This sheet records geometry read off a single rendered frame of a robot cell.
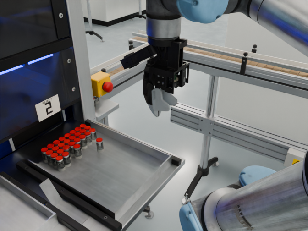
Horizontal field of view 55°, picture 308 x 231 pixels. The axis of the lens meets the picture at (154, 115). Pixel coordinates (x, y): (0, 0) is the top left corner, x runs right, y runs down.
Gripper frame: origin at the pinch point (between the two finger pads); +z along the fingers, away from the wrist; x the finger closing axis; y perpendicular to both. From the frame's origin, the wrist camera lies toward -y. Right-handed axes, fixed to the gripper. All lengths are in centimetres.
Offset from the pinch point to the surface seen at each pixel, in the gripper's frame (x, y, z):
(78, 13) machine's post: 10.3, -35.7, -17.9
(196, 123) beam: 86, -27, 61
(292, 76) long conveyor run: 82, 19, 16
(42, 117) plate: -9.9, -35.5, 9.4
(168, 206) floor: 57, -28, 110
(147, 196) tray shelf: -8.5, 3.4, 21.6
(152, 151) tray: 5.6, -4.7, 19.1
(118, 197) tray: -13.5, -2.9, 21.4
